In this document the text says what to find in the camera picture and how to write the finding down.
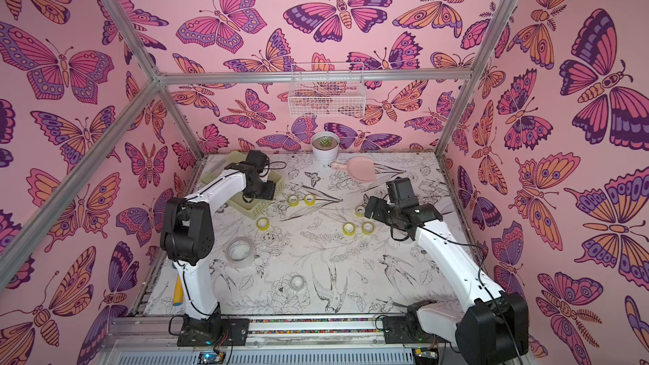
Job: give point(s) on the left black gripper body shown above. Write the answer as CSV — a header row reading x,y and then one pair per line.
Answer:
x,y
265,191

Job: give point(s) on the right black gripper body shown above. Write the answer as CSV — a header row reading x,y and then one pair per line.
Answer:
x,y
382,211

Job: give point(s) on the yellow small tape roll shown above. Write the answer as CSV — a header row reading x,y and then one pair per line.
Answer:
x,y
293,200
310,200
360,211
367,228
348,229
263,224

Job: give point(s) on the pale green storage basket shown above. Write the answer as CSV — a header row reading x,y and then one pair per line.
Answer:
x,y
213,168

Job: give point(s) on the large transparent tape roll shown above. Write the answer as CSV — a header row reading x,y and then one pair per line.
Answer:
x,y
240,252

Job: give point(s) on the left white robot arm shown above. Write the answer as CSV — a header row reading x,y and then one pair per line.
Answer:
x,y
188,235

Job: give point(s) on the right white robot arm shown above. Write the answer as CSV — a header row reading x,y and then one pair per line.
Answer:
x,y
493,325

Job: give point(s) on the small clear tape roll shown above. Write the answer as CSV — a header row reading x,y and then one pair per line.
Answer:
x,y
297,283

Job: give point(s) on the pink plastic scoop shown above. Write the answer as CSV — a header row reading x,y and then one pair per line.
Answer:
x,y
361,169

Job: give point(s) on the white potted succulent plant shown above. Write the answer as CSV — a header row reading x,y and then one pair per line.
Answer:
x,y
325,147

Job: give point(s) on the white wire wall basket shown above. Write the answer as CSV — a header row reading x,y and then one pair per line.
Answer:
x,y
327,90

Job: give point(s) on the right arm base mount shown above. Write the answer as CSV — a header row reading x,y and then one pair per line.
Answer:
x,y
401,330

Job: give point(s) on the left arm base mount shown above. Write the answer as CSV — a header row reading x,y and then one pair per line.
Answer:
x,y
213,332

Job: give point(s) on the aluminium front rail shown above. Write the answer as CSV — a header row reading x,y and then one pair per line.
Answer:
x,y
301,339

